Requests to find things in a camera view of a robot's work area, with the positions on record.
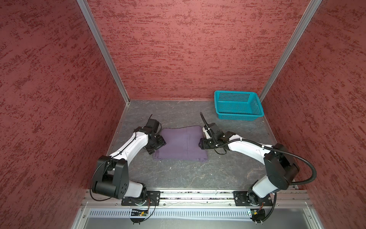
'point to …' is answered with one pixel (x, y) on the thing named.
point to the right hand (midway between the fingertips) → (202, 147)
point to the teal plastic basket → (238, 105)
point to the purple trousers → (182, 143)
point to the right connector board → (258, 215)
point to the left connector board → (138, 212)
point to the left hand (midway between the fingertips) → (160, 149)
